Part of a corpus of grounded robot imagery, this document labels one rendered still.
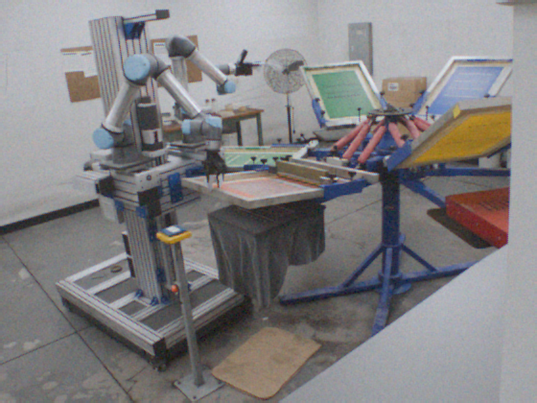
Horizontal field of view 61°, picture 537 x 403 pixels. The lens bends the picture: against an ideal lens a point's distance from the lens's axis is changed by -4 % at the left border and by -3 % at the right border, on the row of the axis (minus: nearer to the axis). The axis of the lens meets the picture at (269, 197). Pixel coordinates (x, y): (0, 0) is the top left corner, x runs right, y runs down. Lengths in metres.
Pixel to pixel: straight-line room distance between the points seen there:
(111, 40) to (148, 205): 0.94
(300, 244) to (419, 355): 2.36
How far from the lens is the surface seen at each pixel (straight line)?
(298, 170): 2.69
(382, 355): 0.17
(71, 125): 6.00
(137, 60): 2.36
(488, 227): 2.00
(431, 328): 0.18
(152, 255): 3.13
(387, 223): 3.43
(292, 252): 2.51
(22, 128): 5.86
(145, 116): 2.86
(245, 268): 2.50
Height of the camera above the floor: 1.85
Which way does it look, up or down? 19 degrees down
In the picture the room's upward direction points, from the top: 5 degrees counter-clockwise
